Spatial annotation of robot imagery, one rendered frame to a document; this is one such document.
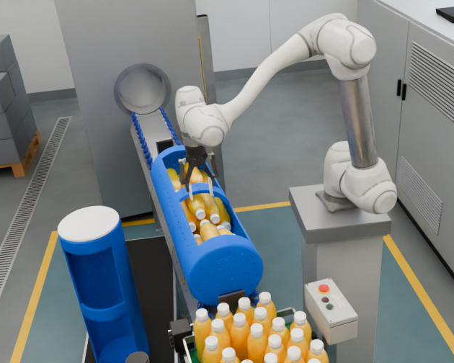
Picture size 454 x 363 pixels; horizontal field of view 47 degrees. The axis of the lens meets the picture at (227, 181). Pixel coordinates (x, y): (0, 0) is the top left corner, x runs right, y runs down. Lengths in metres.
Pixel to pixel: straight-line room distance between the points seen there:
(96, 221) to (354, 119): 1.25
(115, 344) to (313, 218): 1.42
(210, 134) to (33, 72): 5.70
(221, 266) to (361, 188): 0.61
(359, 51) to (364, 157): 0.44
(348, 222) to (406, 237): 1.81
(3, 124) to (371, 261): 3.80
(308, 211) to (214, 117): 0.79
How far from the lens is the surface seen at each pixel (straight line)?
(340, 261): 2.40
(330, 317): 1.78
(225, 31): 6.94
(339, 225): 2.22
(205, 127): 1.66
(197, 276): 1.91
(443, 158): 3.49
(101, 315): 2.66
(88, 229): 2.45
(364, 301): 2.60
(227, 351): 1.67
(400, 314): 3.41
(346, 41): 1.78
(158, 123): 3.67
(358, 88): 1.89
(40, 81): 7.26
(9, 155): 5.42
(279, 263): 3.72
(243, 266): 1.94
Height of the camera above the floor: 2.35
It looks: 30 degrees down
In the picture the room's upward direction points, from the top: 6 degrees counter-clockwise
